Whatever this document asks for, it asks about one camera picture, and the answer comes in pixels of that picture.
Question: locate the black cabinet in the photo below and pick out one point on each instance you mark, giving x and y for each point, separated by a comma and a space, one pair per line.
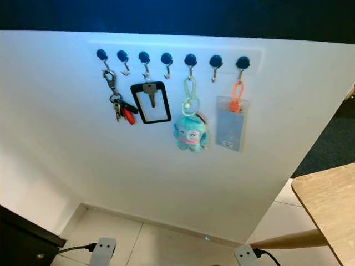
28, 244

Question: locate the white board panel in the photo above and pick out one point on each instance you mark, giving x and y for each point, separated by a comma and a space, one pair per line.
116, 177

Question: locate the blue magnetic metal hook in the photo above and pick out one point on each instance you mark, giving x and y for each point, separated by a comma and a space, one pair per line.
190, 59
216, 60
122, 55
101, 54
144, 57
242, 61
166, 58

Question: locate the key bunch with red tag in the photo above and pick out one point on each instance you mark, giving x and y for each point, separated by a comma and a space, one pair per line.
128, 116

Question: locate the silver key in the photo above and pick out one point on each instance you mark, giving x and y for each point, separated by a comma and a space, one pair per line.
150, 88

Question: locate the wooden table leg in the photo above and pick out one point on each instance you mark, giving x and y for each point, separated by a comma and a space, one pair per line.
294, 239

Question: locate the light wooden table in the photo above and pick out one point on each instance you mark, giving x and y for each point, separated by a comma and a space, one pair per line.
330, 210

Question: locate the black rectangular frame holder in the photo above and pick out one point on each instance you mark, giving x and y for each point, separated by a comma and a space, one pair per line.
158, 84

